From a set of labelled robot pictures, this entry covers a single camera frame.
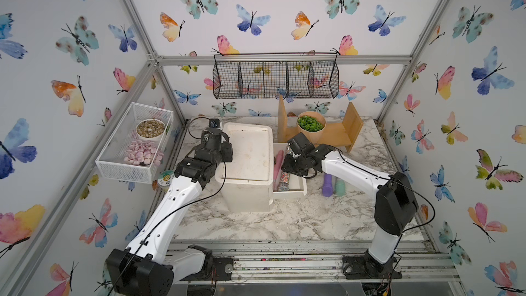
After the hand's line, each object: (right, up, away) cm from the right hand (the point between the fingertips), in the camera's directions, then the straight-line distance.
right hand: (285, 165), depth 86 cm
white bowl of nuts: (-48, +14, -14) cm, 52 cm away
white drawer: (+5, -7, -2) cm, 9 cm away
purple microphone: (+19, -11, +5) cm, 22 cm away
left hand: (-23, +9, -9) cm, 26 cm away
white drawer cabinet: (-14, -4, -18) cm, 23 cm away
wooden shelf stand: (+25, +14, +13) cm, 31 cm away
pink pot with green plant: (+13, +17, +6) cm, 22 cm away
